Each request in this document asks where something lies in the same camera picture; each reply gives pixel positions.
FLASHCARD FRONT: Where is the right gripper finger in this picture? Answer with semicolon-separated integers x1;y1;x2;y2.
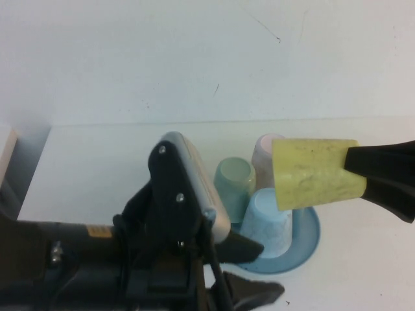
361;177;415;224
343;139;415;179

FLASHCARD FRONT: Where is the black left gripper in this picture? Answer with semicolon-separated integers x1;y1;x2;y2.
126;232;286;311

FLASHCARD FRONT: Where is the yellow plastic cup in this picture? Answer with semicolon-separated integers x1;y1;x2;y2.
271;138;367;211

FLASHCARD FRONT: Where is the light blue plastic cup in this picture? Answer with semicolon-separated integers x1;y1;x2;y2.
241;188;292;259

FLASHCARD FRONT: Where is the blue round cup stand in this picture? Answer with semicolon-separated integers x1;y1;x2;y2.
238;203;322;276

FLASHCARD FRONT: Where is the green plastic cup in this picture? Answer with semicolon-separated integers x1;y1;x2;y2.
213;156;257;224

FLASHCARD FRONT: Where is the pink plastic cup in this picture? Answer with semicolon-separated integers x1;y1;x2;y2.
251;132;276;192

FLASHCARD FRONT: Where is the white board with beige edge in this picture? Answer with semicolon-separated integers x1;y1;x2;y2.
0;124;19;182

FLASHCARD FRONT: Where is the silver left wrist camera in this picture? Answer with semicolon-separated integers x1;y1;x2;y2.
158;131;231;244

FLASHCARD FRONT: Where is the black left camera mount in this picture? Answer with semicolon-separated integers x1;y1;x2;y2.
113;139;208;260

